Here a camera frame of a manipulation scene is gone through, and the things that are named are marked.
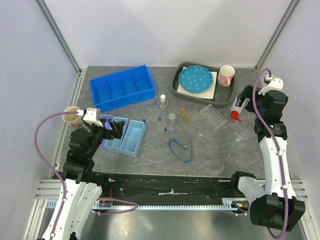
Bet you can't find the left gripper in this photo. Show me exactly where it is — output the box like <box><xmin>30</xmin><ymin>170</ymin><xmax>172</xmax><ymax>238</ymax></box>
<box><xmin>86</xmin><ymin>118</ymin><xmax>125</xmax><ymax>157</ymax></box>

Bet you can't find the blue cap test tube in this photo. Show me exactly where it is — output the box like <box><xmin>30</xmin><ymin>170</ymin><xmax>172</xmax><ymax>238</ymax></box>
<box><xmin>132</xmin><ymin>114</ymin><xmax>147</xmax><ymax>123</ymax></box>
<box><xmin>162</xmin><ymin>117</ymin><xmax>168</xmax><ymax>137</ymax></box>
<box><xmin>157</xmin><ymin>117</ymin><xmax>162</xmax><ymax>129</ymax></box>

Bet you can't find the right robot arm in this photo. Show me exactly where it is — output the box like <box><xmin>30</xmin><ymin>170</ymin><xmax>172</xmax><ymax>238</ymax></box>
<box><xmin>229</xmin><ymin>85</ymin><xmax>306</xmax><ymax>232</ymax></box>

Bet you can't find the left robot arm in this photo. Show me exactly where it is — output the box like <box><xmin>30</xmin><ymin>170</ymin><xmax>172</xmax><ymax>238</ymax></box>
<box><xmin>42</xmin><ymin>118</ymin><xmax>125</xmax><ymax>240</ymax></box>

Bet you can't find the purple small box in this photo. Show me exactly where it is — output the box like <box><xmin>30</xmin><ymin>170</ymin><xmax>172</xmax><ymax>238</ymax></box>
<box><xmin>98</xmin><ymin>114</ymin><xmax>114</xmax><ymax>151</ymax></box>

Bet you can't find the grey oval tray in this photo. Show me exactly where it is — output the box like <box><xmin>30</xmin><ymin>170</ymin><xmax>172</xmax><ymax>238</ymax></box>
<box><xmin>171</xmin><ymin>61</ymin><xmax>236</xmax><ymax>108</ymax></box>

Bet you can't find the light blue middle box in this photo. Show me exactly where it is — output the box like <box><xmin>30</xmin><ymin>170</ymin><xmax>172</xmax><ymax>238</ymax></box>
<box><xmin>104</xmin><ymin>116</ymin><xmax>129</xmax><ymax>154</ymax></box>

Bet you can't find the light blue box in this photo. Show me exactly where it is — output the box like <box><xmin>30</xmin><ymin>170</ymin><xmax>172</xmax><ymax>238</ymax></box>
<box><xmin>120</xmin><ymin>120</ymin><xmax>146</xmax><ymax>158</ymax></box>
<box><xmin>104</xmin><ymin>116</ymin><xmax>129</xmax><ymax>154</ymax></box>

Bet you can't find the light blue right box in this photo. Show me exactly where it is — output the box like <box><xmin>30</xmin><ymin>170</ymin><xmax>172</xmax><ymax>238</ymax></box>
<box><xmin>120</xmin><ymin>120</ymin><xmax>146</xmax><ymax>158</ymax></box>

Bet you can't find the pink mug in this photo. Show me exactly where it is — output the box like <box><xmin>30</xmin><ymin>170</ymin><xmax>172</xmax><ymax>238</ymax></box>
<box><xmin>217</xmin><ymin>65</ymin><xmax>235</xmax><ymax>87</ymax></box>

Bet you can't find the white square plate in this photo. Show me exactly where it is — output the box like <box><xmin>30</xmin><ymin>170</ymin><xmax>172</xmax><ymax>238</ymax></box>
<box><xmin>177</xmin><ymin>71</ymin><xmax>218</xmax><ymax>100</ymax></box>

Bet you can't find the clear test tube rack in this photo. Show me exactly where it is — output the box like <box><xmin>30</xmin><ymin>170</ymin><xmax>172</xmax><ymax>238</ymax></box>
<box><xmin>199</xmin><ymin>104</ymin><xmax>227</xmax><ymax>130</ymax></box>

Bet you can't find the blue divided plastic bin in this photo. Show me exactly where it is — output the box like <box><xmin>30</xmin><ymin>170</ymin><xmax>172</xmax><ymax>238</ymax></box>
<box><xmin>89</xmin><ymin>65</ymin><xmax>155</xmax><ymax>112</ymax></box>

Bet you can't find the beige floral mug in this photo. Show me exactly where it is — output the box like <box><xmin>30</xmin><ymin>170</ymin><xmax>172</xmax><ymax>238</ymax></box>
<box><xmin>62</xmin><ymin>106</ymin><xmax>86</xmax><ymax>129</ymax></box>

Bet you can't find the blue dotted plate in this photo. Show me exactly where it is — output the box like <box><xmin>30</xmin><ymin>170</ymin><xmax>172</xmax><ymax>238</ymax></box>
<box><xmin>178</xmin><ymin>65</ymin><xmax>214</xmax><ymax>93</ymax></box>

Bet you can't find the small glass beaker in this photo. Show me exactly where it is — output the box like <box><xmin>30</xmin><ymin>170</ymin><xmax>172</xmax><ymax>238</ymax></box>
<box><xmin>168</xmin><ymin>112</ymin><xmax>176</xmax><ymax>123</ymax></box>

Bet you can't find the clear safety goggles blue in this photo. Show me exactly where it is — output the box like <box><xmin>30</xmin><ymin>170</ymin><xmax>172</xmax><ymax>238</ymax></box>
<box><xmin>168</xmin><ymin>138</ymin><xmax>194</xmax><ymax>164</ymax></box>

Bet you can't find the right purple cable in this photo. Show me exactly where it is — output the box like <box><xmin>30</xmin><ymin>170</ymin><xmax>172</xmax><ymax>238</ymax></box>
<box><xmin>231</xmin><ymin>67</ymin><xmax>288</xmax><ymax>238</ymax></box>

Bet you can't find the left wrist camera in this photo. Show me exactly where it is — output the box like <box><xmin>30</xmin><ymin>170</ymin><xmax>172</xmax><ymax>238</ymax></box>
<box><xmin>82</xmin><ymin>107</ymin><xmax>104</xmax><ymax>127</ymax></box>

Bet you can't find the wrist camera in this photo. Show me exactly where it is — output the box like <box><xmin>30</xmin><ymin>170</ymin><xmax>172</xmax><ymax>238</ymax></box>
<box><xmin>258</xmin><ymin>74</ymin><xmax>284</xmax><ymax>96</ymax></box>
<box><xmin>82</xmin><ymin>107</ymin><xmax>104</xmax><ymax>127</ymax></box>

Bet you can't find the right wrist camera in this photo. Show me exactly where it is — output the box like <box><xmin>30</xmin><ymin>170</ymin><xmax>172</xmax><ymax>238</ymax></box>
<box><xmin>258</xmin><ymin>74</ymin><xmax>284</xmax><ymax>96</ymax></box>

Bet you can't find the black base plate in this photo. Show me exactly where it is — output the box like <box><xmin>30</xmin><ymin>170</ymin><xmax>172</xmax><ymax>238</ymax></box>
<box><xmin>89</xmin><ymin>171</ymin><xmax>255</xmax><ymax>207</ymax></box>

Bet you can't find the light blue cable duct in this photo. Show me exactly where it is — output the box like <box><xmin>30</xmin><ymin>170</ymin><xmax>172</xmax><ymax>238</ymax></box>
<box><xmin>46</xmin><ymin>198</ymin><xmax>251</xmax><ymax>210</ymax></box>

